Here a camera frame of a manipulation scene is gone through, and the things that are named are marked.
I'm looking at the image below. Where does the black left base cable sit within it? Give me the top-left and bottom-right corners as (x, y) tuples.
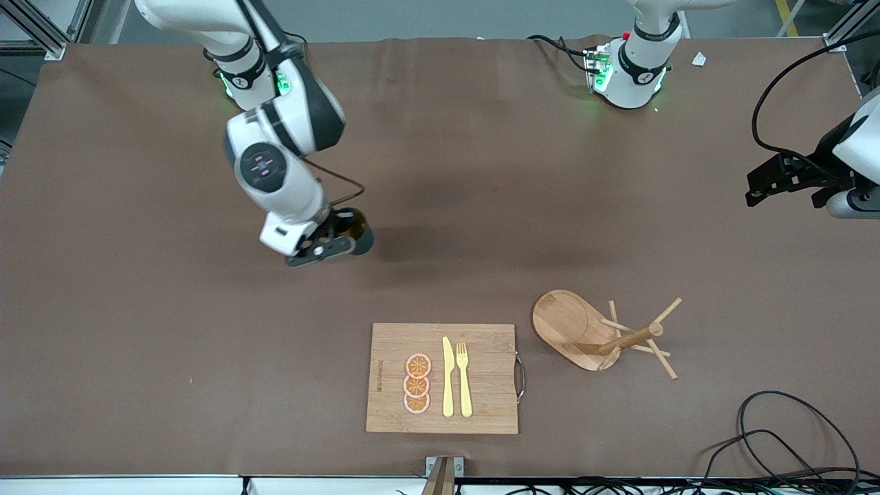
(526, 33), (595, 73)

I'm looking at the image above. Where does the wooden cup rack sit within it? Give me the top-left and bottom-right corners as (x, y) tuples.
(531, 289), (683, 381)

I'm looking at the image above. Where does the yellow plastic knife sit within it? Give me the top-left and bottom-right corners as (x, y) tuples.
(442, 336), (456, 418)

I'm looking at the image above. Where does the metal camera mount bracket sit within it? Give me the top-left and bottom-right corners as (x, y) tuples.
(421, 455), (465, 495)

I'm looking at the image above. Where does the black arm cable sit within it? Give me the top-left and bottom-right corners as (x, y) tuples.
(752, 31), (880, 167)
(302, 157), (366, 210)

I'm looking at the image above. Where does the black cable bundle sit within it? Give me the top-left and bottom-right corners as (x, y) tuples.
(474, 471), (880, 495)

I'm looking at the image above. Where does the aluminium frame profile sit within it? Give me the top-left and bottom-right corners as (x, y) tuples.
(824, 0), (880, 53)
(0, 0), (94, 61)

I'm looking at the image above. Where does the wooden cutting board, metal handle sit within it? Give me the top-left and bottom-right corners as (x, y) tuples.
(365, 322), (527, 435)

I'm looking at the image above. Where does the brown table cover sheet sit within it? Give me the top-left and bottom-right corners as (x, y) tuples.
(0, 34), (880, 479)

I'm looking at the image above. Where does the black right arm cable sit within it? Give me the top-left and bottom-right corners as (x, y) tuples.
(302, 157), (366, 210)

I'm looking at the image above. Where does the black looped cable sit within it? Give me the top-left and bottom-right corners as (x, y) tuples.
(701, 430), (833, 495)
(738, 390), (861, 492)

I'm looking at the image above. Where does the dark teal cup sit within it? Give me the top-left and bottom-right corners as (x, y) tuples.
(335, 208), (375, 256)

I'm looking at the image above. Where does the white table edge rail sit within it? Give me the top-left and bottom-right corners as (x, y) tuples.
(0, 474), (880, 495)

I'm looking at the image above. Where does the yellow plastic fork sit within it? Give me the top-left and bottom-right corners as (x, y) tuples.
(456, 342), (474, 419)

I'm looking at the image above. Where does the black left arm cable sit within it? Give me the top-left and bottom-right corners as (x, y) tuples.
(752, 31), (880, 167)

